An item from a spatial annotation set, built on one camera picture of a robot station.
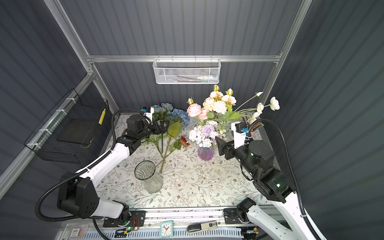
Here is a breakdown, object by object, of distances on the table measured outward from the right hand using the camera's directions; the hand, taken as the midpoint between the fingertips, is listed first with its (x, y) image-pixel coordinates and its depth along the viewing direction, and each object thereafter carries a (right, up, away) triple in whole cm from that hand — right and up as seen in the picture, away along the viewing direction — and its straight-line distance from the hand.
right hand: (226, 136), depth 60 cm
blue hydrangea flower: (-23, +10, +47) cm, 53 cm away
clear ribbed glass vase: (-38, -18, +13) cm, 44 cm away
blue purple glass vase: (-5, -15, +41) cm, 44 cm away
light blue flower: (-38, +16, +51) cm, 66 cm away
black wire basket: (-76, +3, +13) cm, 77 cm away
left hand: (-30, +7, +22) cm, 38 cm away
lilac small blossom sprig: (-8, 0, +9) cm, 13 cm away
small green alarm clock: (-26, -45, +9) cm, 52 cm away
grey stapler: (-14, -42, +6) cm, 45 cm away
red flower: (-21, -6, +36) cm, 42 cm away
